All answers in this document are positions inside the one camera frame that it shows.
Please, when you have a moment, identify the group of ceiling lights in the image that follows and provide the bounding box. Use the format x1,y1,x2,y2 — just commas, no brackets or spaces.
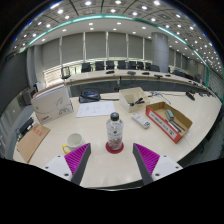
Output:
13,0,223,74

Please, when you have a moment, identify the large white cardboard box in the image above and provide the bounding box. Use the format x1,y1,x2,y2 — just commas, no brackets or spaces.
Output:
30,83,75,126

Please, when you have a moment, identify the white remote control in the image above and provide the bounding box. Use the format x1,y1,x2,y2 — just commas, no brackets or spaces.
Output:
131,112,151,130

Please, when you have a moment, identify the black power strip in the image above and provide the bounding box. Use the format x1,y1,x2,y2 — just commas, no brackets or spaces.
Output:
17,116,35,138

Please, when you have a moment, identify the grey box monitor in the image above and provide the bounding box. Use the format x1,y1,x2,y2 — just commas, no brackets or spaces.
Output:
21,86,38,107

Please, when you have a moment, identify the white paper sheet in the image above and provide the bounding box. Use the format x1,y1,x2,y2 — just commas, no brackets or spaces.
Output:
75,100,117,119

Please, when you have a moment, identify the row of black office chairs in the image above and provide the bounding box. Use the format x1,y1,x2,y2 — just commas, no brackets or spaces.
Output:
80,59,162,73

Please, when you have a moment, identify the black bag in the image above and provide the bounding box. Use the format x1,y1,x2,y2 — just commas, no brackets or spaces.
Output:
78,88,102,104

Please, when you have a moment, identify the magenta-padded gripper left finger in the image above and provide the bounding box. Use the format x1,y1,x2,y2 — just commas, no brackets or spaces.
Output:
40,142,92,186

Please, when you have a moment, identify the white mug with yellow handle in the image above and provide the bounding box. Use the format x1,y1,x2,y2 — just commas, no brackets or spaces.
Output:
61,132,87,156

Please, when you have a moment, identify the small open white box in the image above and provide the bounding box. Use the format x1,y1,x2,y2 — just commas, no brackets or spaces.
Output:
118,86,151,114

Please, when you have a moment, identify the small grey-green block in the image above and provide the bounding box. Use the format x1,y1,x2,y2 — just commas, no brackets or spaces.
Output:
164,108,176,122

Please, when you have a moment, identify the flat brown cardboard sheet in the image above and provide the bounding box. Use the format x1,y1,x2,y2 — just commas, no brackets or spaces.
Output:
16,123,52,164

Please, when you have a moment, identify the flat round red coaster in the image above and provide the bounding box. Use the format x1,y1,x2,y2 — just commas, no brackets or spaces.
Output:
104,141,125,155

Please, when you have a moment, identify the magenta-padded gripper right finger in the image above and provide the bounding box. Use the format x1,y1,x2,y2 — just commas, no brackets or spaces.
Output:
132,142,184,186

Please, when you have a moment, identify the red-sided open cardboard box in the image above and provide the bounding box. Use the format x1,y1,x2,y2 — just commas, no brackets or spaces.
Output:
145,101,194,145

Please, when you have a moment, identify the long curved conference desk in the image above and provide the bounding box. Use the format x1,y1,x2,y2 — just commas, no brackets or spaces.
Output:
63,68,216,99

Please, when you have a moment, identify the clear black-capped drink bottle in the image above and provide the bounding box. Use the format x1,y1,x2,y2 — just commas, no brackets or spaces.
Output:
105,111,125,152

